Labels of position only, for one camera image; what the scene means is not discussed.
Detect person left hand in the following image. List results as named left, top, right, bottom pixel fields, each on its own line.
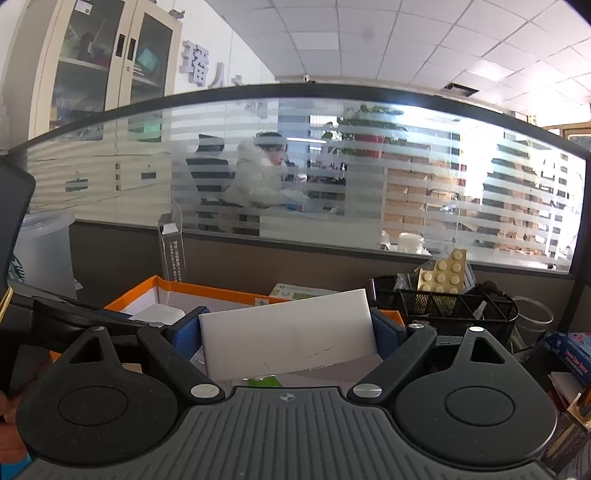
left=0, top=393, right=27, bottom=464

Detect beige glass door cabinet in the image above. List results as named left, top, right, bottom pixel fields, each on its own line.
left=3, top=0, right=182, bottom=146

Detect green potted plant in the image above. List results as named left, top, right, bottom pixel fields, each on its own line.
left=324, top=104, right=408, bottom=159

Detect glass office partition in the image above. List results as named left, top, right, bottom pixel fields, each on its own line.
left=8, top=84, right=590, bottom=274

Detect tall white carton box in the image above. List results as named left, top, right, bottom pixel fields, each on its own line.
left=158, top=201, right=187, bottom=282

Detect black mesh desk organizer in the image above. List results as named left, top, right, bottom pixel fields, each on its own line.
left=366, top=274, right=519, bottom=345

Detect beige building block plate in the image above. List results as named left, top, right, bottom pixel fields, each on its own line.
left=417, top=249, right=467, bottom=294

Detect stack of books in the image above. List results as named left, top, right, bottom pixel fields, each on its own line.
left=542, top=332, right=590, bottom=479

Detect orange storage box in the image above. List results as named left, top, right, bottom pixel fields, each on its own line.
left=50, top=274, right=408, bottom=370

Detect green white medicine box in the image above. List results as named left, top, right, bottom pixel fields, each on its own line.
left=269, top=283, right=335, bottom=300

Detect white Starbucks cup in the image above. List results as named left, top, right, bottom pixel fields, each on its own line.
left=8, top=212, right=76, bottom=299

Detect clear glass jar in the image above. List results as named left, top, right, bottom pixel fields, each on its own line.
left=510, top=296, right=555, bottom=352

